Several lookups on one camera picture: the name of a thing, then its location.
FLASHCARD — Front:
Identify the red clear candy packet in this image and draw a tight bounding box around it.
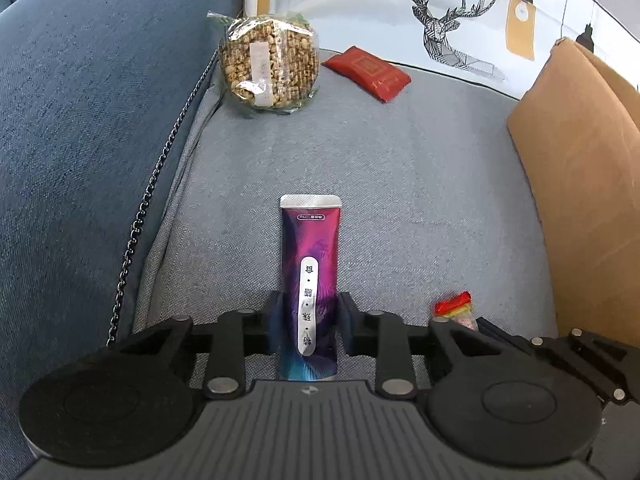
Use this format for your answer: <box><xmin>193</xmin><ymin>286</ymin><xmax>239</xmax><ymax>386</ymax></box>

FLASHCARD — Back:
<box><xmin>434</xmin><ymin>292</ymin><xmax>478</xmax><ymax>330</ymax></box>

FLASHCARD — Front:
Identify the magenta purple snack packet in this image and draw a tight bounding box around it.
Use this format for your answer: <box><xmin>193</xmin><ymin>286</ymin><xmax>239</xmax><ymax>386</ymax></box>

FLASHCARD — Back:
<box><xmin>280</xmin><ymin>194</ymin><xmax>342</xmax><ymax>382</ymax></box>

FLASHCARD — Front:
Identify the small red cake packet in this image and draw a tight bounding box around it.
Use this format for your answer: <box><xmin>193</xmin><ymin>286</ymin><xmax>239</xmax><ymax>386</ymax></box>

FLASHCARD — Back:
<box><xmin>322</xmin><ymin>46</ymin><xmax>411</xmax><ymax>103</ymax></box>

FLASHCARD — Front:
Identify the open cardboard box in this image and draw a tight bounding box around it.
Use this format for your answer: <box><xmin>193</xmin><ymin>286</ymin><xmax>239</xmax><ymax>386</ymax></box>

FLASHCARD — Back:
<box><xmin>506</xmin><ymin>39</ymin><xmax>639</xmax><ymax>346</ymax></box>

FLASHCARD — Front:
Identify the round puffed grain snack bag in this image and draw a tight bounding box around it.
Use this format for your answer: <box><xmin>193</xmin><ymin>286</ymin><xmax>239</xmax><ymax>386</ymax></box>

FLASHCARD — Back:
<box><xmin>207</xmin><ymin>12</ymin><xmax>320</xmax><ymax>113</ymax></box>

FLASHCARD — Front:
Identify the deer print sofa cover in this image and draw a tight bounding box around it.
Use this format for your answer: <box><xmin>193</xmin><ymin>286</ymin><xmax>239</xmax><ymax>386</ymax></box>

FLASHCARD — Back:
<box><xmin>242</xmin><ymin>0</ymin><xmax>640</xmax><ymax>101</ymax></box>

